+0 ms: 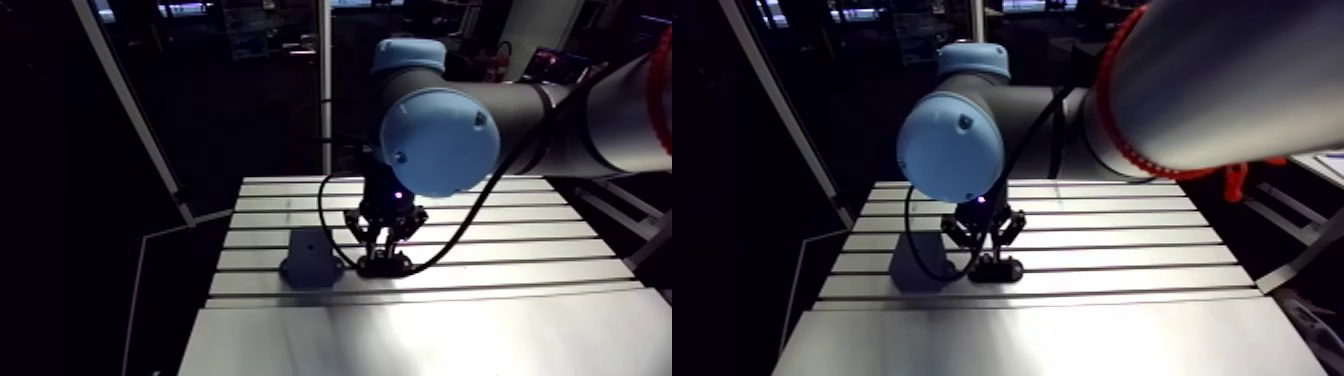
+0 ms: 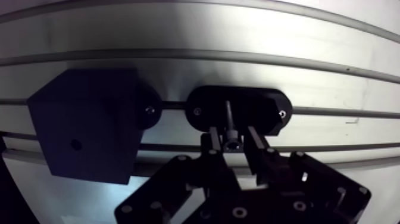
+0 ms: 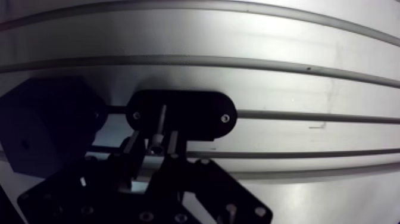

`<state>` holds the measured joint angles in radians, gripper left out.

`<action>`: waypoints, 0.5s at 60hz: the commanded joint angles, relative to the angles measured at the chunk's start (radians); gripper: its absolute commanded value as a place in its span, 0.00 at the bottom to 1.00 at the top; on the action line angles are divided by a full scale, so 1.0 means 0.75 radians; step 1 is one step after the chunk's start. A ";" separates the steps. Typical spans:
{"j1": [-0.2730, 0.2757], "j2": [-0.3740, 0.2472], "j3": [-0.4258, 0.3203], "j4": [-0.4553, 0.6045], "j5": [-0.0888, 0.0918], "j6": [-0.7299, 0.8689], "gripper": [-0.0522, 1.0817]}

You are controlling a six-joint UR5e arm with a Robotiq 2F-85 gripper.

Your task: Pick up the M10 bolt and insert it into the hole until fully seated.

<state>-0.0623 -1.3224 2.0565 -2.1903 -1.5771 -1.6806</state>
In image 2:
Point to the dark blue-grey block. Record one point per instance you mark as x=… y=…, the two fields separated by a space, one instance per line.
x=84 y=125

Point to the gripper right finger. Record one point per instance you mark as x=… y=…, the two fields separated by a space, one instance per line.
x=312 y=184

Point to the black oval holder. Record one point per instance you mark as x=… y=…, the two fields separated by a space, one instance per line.
x=250 y=106

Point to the steel bolt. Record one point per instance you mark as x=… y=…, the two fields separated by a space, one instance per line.
x=230 y=134

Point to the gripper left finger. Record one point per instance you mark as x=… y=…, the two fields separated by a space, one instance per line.
x=175 y=184

